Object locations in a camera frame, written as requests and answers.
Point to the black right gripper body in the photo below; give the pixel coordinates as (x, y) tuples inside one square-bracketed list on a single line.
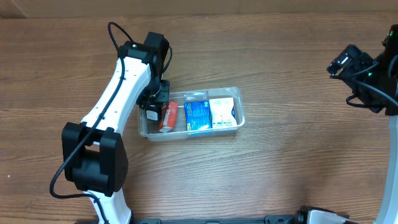
[(359, 62)]

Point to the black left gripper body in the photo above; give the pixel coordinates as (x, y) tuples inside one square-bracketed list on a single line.
[(155, 89)]

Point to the dark bottle white cap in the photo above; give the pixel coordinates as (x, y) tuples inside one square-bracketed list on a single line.
[(154, 112)]

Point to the red Panadol box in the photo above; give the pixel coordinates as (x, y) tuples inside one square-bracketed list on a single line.
[(169, 116)]

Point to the blue VapoDrops box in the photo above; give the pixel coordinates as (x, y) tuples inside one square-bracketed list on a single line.
[(197, 115)]

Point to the white bandage box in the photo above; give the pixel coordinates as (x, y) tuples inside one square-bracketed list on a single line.
[(222, 113)]

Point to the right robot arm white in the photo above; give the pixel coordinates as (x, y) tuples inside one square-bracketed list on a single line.
[(373, 82)]

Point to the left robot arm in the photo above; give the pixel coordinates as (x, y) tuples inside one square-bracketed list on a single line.
[(94, 157)]

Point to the clear plastic container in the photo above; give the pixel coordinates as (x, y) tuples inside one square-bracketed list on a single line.
[(150, 129)]

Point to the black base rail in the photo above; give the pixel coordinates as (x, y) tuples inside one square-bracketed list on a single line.
[(299, 218)]

